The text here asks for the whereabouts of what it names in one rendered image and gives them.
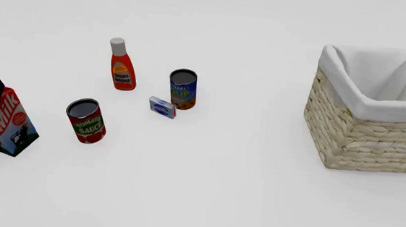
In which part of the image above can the red tomato sauce can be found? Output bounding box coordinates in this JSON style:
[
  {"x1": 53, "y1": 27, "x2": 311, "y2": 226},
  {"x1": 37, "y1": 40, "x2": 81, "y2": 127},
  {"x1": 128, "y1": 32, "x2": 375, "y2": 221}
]
[{"x1": 63, "y1": 96, "x2": 110, "y2": 147}]

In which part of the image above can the blue and orange soup can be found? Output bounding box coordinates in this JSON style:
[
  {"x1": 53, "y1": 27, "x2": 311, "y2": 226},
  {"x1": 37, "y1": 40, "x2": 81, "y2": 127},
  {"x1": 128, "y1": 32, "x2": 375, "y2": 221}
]
[{"x1": 166, "y1": 67, "x2": 199, "y2": 112}]

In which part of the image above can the red ketchup bottle grey cap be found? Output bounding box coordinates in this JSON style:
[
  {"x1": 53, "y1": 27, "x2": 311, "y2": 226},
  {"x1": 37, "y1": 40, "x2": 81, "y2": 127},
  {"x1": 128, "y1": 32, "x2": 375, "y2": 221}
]
[{"x1": 106, "y1": 37, "x2": 140, "y2": 93}]

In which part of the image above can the woven wicker basket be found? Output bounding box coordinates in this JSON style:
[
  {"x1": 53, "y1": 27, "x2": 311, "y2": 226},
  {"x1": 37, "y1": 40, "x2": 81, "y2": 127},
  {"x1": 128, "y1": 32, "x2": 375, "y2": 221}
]
[{"x1": 299, "y1": 41, "x2": 406, "y2": 176}]

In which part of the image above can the small blue printed box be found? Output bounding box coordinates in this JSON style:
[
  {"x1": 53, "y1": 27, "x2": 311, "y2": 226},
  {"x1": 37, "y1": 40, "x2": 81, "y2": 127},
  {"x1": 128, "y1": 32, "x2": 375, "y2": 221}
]
[{"x1": 147, "y1": 95, "x2": 179, "y2": 120}]

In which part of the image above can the red and white milk carton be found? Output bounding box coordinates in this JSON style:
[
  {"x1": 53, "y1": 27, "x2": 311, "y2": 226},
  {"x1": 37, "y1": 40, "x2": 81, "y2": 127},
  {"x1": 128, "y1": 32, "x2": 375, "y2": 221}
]
[{"x1": 0, "y1": 78, "x2": 44, "y2": 160}]

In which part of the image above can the white cloth basket liner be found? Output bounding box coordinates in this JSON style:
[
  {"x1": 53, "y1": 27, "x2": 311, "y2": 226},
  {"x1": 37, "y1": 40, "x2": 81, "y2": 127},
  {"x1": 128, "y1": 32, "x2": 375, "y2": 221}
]
[{"x1": 313, "y1": 42, "x2": 406, "y2": 124}]

